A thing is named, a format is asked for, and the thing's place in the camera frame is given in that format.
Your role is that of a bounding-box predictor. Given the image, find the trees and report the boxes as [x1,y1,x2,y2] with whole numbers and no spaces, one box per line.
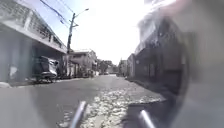
[97,59,119,75]

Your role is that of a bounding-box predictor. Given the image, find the dark building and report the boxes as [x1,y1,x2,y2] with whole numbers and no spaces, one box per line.
[126,13,188,98]

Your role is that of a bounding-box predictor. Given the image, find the pale distant building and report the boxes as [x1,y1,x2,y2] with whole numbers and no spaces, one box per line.
[117,59,129,78]

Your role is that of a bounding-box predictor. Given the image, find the parked vehicle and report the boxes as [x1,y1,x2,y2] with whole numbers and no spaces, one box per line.
[34,55,60,82]

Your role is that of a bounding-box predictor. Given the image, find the overhead wires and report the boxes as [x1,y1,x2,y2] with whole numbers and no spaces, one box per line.
[39,0,76,28]

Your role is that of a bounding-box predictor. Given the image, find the pale two-storey building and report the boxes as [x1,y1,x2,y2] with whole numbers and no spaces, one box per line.
[66,48,99,79]

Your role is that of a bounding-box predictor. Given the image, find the white building with balcony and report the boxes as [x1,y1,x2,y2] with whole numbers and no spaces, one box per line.
[0,0,68,84]

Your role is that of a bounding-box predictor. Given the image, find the robot's own part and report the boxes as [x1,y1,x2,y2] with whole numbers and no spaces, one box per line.
[139,109,156,128]
[68,101,88,128]

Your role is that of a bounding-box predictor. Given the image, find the utility pole with street lamp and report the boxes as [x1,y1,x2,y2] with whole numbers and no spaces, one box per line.
[65,7,90,78]

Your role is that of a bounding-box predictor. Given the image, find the grey asphalt road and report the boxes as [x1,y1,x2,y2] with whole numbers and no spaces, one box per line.
[0,74,188,128]

